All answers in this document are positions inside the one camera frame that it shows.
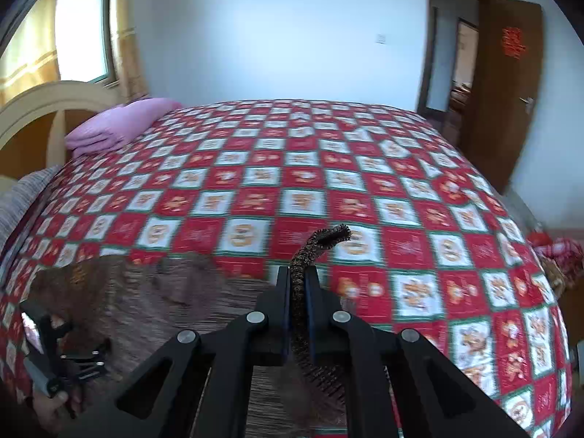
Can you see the silver door handle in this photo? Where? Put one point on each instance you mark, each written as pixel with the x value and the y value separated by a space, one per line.
pixel 528 104

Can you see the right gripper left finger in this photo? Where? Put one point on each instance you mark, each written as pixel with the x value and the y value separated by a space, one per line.
pixel 196 385

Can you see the yellow curtain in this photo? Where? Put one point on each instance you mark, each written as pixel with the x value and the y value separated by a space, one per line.
pixel 127 60

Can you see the window with frame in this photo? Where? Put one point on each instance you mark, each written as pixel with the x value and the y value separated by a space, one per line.
pixel 83 41

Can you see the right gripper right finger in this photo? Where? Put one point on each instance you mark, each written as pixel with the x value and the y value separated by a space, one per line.
pixel 396 384

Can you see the red double happiness sticker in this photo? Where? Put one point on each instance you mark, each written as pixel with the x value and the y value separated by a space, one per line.
pixel 512 42

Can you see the cream wooden headboard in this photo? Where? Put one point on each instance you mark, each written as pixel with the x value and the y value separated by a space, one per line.
pixel 35 123

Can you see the folded pink blanket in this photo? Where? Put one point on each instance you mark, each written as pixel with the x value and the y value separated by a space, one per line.
pixel 118 126

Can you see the left hand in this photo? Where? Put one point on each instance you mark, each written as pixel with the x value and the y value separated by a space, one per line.
pixel 57 395

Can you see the grey striped pillow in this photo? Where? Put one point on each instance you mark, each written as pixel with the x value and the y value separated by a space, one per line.
pixel 20 197

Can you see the red checkered cartoon bedspread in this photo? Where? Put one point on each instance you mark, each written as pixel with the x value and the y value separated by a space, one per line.
pixel 247 182

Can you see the brown wooden door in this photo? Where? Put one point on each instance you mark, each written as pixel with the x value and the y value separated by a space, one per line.
pixel 495 124

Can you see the red patterned cloth pile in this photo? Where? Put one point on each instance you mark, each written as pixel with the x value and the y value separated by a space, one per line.
pixel 561 259

